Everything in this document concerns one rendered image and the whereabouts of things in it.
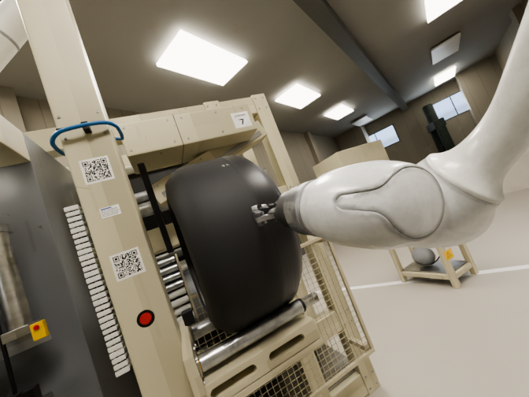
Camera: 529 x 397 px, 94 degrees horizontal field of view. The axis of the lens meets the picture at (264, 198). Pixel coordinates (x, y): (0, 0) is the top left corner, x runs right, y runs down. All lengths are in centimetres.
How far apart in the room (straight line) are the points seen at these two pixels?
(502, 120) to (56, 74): 104
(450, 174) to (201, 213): 50
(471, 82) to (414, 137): 251
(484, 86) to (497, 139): 1183
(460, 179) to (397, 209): 14
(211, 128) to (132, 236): 64
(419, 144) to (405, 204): 1231
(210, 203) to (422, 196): 49
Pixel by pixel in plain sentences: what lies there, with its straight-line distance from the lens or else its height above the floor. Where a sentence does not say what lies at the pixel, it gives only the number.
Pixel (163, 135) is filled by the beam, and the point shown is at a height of 169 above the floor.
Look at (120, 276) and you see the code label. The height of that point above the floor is 120.
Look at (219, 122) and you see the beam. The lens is 125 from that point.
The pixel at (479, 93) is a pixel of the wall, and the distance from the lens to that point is 1217.
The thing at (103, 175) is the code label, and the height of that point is 149.
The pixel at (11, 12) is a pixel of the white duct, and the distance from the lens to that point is 160.
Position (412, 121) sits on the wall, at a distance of 1265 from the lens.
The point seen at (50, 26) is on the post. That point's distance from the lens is 114.
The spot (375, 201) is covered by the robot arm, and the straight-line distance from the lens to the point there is 26.
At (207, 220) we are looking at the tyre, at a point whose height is 125.
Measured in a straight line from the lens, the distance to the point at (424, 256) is 306.
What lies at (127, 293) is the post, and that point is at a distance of 82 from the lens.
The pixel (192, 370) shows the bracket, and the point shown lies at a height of 92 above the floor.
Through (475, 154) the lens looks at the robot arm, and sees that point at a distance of 39.
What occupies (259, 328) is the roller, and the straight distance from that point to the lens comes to 80.
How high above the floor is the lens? 120
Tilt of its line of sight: 5 degrees up
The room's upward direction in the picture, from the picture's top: 21 degrees counter-clockwise
